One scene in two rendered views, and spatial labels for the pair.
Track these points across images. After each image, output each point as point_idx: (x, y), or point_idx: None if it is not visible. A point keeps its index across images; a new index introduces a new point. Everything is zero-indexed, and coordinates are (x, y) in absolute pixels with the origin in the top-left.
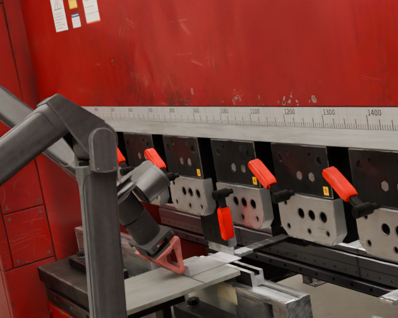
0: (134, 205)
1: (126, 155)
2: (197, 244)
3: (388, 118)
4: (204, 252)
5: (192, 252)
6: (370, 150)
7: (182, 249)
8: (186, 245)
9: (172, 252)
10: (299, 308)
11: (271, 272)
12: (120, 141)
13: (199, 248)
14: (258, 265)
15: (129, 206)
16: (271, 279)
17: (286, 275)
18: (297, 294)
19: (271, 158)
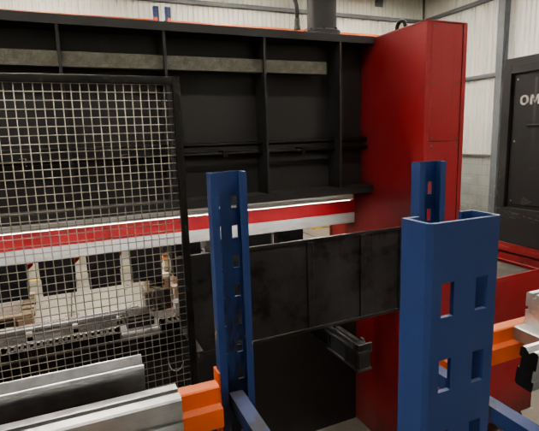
0: (205, 250)
1: (275, 240)
2: (392, 321)
3: None
4: (394, 327)
5: (389, 323)
6: None
7: (385, 317)
8: (387, 317)
9: (381, 315)
10: (174, 304)
11: (323, 339)
12: (274, 233)
13: (393, 324)
14: (319, 330)
15: (204, 249)
16: (322, 342)
17: (326, 346)
18: (177, 301)
19: (169, 250)
